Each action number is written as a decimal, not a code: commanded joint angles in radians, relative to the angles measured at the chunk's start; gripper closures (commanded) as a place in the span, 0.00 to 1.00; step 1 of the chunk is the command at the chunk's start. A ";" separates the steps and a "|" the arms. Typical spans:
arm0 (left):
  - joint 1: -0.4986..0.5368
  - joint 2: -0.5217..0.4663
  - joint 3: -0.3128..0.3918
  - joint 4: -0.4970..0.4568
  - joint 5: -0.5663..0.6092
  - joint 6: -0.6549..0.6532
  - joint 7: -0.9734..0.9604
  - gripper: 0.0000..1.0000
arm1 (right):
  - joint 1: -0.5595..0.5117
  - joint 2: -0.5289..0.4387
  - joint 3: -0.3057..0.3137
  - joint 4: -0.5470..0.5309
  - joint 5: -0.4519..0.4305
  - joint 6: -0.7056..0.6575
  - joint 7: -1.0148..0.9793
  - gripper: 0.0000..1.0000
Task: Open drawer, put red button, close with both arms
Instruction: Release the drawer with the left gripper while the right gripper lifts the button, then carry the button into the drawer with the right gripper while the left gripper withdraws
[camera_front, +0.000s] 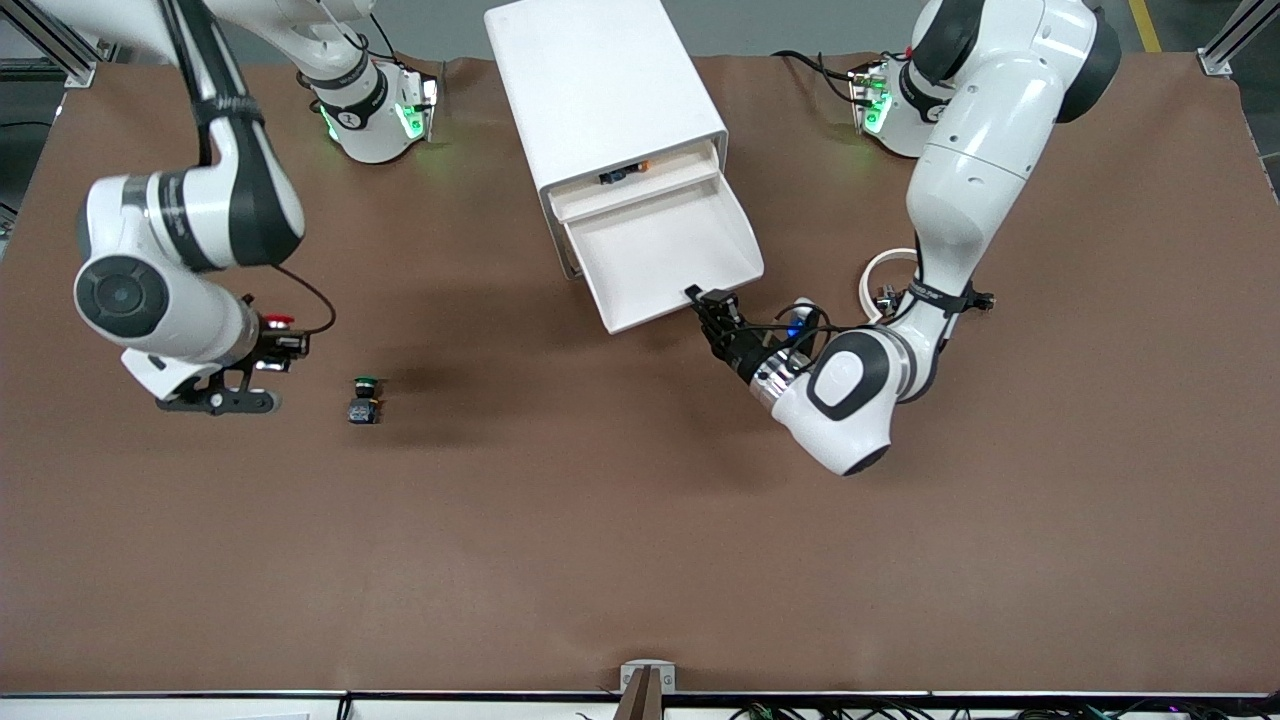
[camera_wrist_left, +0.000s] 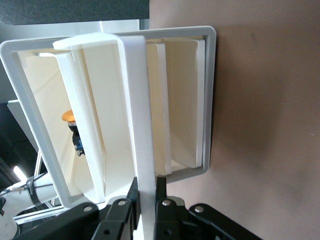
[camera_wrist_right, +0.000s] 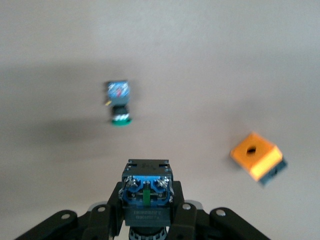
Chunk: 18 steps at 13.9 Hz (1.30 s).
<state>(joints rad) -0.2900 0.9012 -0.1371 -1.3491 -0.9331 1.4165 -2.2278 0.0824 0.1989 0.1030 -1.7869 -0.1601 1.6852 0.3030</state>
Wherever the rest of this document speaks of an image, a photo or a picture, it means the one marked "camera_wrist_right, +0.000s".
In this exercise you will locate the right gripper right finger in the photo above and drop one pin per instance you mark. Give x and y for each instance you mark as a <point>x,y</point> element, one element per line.
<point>181,220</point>

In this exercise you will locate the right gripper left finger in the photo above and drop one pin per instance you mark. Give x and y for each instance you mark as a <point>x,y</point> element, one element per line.
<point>112,215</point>

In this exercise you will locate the red push button switch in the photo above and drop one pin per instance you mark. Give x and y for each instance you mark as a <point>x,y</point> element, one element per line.
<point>147,175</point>

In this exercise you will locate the table cover mat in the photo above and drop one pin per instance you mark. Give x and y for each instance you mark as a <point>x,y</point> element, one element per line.
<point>175,50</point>

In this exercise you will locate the orange button enclosure box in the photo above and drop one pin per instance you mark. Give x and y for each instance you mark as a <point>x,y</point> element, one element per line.
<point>257,155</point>

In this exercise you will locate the green push button switch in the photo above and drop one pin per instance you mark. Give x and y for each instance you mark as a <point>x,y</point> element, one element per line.
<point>118,92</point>

